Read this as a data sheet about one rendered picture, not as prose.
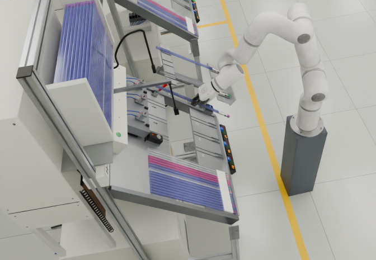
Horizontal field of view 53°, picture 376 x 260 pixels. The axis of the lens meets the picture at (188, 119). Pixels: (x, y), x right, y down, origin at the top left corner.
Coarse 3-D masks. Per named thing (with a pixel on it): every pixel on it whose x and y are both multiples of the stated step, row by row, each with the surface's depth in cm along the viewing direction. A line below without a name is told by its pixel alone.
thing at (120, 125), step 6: (114, 66) 188; (120, 66) 191; (114, 72) 185; (120, 72) 188; (114, 78) 182; (120, 78) 185; (114, 84) 179; (120, 84) 182; (114, 96) 175; (120, 96) 177; (114, 102) 172; (120, 102) 175; (114, 108) 170; (120, 108) 172; (126, 108) 175; (114, 114) 168; (120, 114) 170; (126, 114) 173; (114, 120) 165; (120, 120) 168; (126, 120) 170; (114, 126) 163; (120, 126) 165; (126, 126) 168; (114, 132) 161; (120, 132) 163; (126, 132) 166; (114, 138) 159; (120, 138) 161; (126, 138) 163; (114, 144) 160; (120, 144) 161; (126, 144) 162; (114, 150) 164; (120, 150) 164
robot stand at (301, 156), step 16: (288, 128) 230; (288, 144) 238; (304, 144) 222; (320, 144) 225; (288, 160) 247; (304, 160) 236; (320, 160) 239; (288, 176) 257; (304, 176) 252; (288, 192) 267; (304, 192) 270
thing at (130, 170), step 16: (160, 96) 211; (160, 112) 202; (160, 128) 194; (128, 144) 173; (144, 144) 180; (160, 144) 187; (128, 160) 168; (144, 160) 174; (112, 176) 157; (128, 176) 162; (144, 176) 168; (144, 192) 162
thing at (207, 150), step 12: (192, 108) 223; (192, 120) 216; (204, 120) 224; (192, 132) 211; (204, 132) 217; (216, 132) 224; (204, 144) 210; (216, 144) 217; (204, 156) 204; (216, 156) 209; (216, 168) 204
